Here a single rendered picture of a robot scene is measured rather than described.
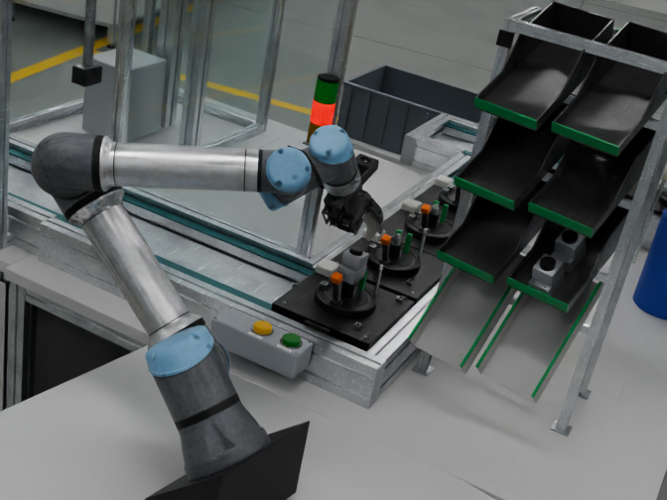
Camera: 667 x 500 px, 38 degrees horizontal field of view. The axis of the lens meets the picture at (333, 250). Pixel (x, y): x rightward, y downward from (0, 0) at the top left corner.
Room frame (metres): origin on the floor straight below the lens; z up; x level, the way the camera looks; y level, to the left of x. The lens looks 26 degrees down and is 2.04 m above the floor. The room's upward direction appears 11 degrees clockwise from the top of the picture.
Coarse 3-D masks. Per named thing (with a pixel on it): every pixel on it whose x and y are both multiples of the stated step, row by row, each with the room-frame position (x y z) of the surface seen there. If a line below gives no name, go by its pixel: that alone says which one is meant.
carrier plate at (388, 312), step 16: (304, 288) 1.93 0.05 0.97; (272, 304) 1.84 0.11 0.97; (288, 304) 1.85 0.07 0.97; (304, 304) 1.86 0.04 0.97; (384, 304) 1.93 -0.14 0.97; (400, 304) 1.95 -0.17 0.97; (304, 320) 1.81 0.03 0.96; (320, 320) 1.81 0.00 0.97; (336, 320) 1.82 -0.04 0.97; (352, 320) 1.83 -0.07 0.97; (368, 320) 1.84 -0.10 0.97; (384, 320) 1.86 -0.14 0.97; (336, 336) 1.78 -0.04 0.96; (352, 336) 1.77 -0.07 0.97; (368, 336) 1.78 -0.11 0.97
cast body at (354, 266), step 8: (352, 248) 1.91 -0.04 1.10; (360, 248) 1.92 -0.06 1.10; (344, 256) 1.90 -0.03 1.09; (352, 256) 1.89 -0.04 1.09; (360, 256) 1.90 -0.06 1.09; (344, 264) 1.90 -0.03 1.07; (352, 264) 1.89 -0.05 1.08; (360, 264) 1.89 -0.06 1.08; (344, 272) 1.88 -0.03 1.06; (352, 272) 1.87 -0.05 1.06; (360, 272) 1.90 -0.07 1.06; (344, 280) 1.88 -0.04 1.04; (352, 280) 1.87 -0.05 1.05
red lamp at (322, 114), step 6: (318, 102) 2.07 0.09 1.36; (312, 108) 2.08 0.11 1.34; (318, 108) 2.07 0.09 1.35; (324, 108) 2.06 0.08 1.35; (330, 108) 2.07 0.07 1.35; (312, 114) 2.08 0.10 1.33; (318, 114) 2.07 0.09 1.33; (324, 114) 2.06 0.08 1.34; (330, 114) 2.07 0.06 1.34; (312, 120) 2.07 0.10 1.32; (318, 120) 2.06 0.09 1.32; (324, 120) 2.07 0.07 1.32; (330, 120) 2.07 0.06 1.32
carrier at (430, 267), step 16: (400, 240) 2.14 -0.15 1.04; (336, 256) 2.12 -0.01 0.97; (368, 256) 2.11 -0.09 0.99; (400, 256) 2.15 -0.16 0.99; (416, 256) 2.16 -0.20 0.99; (432, 256) 2.22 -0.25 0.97; (368, 272) 2.07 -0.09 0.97; (384, 272) 2.07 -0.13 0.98; (400, 272) 2.07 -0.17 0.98; (416, 272) 2.11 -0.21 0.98; (432, 272) 2.13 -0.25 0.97; (384, 288) 2.02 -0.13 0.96; (400, 288) 2.02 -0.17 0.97; (416, 288) 2.04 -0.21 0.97
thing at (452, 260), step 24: (480, 216) 1.87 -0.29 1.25; (504, 216) 1.87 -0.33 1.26; (528, 216) 1.87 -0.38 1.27; (456, 240) 1.81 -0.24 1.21; (480, 240) 1.81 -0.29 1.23; (504, 240) 1.80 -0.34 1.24; (528, 240) 1.79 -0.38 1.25; (456, 264) 1.74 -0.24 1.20; (480, 264) 1.75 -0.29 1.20; (504, 264) 1.72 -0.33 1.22
